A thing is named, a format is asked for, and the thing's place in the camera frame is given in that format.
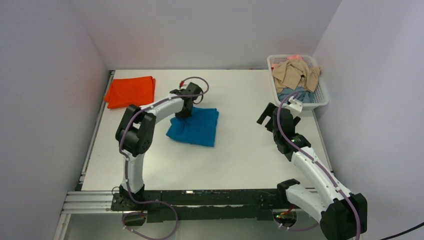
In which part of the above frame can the beige t shirt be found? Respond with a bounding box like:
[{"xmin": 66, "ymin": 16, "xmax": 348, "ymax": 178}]
[{"xmin": 271, "ymin": 59, "xmax": 321, "ymax": 94}]

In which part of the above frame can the folded orange t shirt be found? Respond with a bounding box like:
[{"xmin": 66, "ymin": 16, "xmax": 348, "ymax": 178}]
[{"xmin": 103, "ymin": 76, "xmax": 156, "ymax": 109}]

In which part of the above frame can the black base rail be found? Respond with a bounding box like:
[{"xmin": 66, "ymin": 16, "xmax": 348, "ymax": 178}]
[{"xmin": 110, "ymin": 188, "xmax": 298, "ymax": 223}]

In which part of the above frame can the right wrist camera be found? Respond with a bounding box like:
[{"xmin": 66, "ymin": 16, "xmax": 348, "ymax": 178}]
[{"xmin": 285, "ymin": 96, "xmax": 303, "ymax": 118}]

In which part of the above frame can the pink garment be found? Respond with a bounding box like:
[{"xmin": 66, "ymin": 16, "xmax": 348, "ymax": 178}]
[{"xmin": 287, "ymin": 54, "xmax": 303, "ymax": 61}]

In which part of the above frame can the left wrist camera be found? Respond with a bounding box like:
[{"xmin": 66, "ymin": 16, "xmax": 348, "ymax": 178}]
[{"xmin": 169, "ymin": 82, "xmax": 203, "ymax": 100}]

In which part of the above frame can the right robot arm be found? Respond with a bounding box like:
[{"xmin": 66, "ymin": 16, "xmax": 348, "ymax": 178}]
[{"xmin": 257, "ymin": 101, "xmax": 368, "ymax": 240}]

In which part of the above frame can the grey blue t shirt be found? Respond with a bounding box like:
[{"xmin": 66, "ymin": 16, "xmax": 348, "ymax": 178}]
[{"xmin": 277, "ymin": 86, "xmax": 315, "ymax": 104}]

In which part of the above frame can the black cable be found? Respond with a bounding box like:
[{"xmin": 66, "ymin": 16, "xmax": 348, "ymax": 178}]
[{"xmin": 379, "ymin": 222, "xmax": 424, "ymax": 240}]

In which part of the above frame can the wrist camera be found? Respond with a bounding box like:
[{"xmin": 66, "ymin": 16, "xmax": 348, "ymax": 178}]
[
  {"xmin": 169, "ymin": 82, "xmax": 203, "ymax": 100},
  {"xmin": 285, "ymin": 96, "xmax": 303, "ymax": 118}
]

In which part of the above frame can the aluminium frame rail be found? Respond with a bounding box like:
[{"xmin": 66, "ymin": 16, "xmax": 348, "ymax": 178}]
[{"xmin": 53, "ymin": 191, "xmax": 113, "ymax": 240}]

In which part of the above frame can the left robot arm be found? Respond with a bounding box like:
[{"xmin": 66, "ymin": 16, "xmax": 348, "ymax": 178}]
[{"xmin": 115, "ymin": 89, "xmax": 199, "ymax": 210}]

